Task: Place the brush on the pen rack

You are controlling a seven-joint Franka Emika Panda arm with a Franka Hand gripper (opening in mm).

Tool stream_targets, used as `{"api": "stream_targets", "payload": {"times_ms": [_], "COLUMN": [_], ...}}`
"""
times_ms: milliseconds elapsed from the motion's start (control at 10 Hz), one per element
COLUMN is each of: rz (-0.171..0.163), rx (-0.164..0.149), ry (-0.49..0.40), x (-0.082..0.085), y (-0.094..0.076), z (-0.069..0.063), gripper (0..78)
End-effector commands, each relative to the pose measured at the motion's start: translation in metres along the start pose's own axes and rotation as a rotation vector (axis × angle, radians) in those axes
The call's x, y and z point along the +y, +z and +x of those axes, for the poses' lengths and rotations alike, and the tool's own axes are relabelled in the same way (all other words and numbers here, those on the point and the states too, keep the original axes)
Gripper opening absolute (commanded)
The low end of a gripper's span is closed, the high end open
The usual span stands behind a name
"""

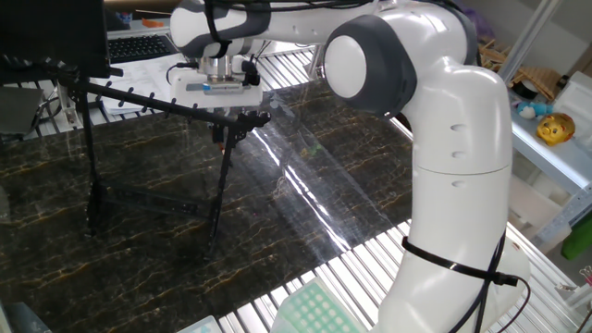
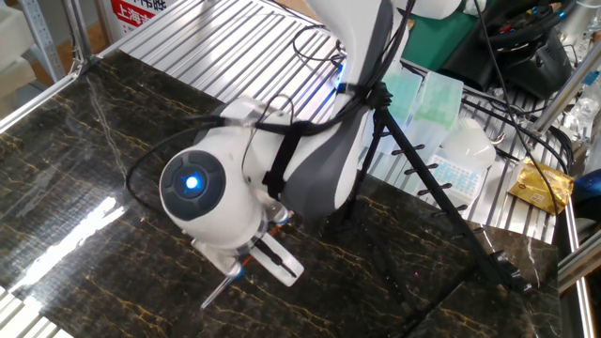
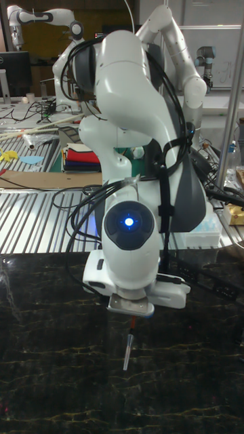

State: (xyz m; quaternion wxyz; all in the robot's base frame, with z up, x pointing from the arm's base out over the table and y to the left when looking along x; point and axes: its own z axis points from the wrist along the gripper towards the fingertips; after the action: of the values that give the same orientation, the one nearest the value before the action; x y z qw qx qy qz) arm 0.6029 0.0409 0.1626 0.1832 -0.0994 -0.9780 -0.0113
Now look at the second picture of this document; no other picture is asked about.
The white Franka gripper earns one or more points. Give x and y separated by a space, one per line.
286 274

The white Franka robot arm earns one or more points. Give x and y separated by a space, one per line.
225 206

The black tripod stand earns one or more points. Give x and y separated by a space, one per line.
445 173

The gold foil packet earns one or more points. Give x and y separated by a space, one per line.
540 188

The green cutting mat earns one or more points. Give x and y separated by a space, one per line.
432 42

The red white sign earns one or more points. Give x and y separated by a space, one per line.
136 16

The blue round object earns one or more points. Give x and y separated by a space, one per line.
589 195

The black steering wheel controller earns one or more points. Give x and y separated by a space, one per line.
530 61

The grey metal shelf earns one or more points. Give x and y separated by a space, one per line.
42 42

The clear plastic bag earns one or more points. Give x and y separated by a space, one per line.
584 108

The white foam box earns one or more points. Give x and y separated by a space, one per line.
14 51

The silver wrist camera blue ends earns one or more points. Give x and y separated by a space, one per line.
216 259

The aluminium frame post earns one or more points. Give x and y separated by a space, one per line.
77 33
563 89

